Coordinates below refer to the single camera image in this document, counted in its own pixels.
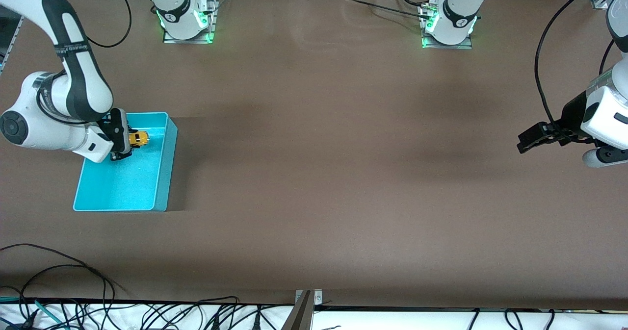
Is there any turquoise plastic bin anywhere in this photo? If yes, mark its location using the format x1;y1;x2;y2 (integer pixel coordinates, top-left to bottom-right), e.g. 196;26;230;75
73;112;178;212

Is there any large table cover mat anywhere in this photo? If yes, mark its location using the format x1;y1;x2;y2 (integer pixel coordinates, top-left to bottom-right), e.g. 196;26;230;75
0;0;628;311

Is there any metal table edge bracket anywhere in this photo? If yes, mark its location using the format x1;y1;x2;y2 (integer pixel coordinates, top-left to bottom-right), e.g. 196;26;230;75
294;289;323;305

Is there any teal cable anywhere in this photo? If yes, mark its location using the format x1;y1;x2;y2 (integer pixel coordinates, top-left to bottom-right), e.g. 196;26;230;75
0;296;67;330

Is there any black base power cable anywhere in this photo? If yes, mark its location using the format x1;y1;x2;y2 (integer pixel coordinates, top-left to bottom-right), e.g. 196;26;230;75
351;0;435;21

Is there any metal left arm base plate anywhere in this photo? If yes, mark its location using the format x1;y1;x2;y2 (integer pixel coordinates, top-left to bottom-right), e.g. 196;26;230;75
419;4;474;50

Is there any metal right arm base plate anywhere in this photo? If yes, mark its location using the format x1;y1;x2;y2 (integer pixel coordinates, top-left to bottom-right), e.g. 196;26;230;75
163;0;217;45

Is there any black looped right arm cable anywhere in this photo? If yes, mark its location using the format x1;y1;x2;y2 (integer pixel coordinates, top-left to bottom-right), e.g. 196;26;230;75
86;0;133;49

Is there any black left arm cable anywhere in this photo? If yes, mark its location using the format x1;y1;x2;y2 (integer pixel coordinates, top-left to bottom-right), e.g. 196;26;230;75
535;0;616;132
599;38;620;76

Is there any grey diagonal bar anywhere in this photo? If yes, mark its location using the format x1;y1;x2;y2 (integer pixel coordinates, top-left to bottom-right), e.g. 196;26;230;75
281;291;314;330

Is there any long looped black cable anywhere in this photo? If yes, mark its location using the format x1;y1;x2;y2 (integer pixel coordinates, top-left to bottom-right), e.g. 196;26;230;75
0;243;117;321

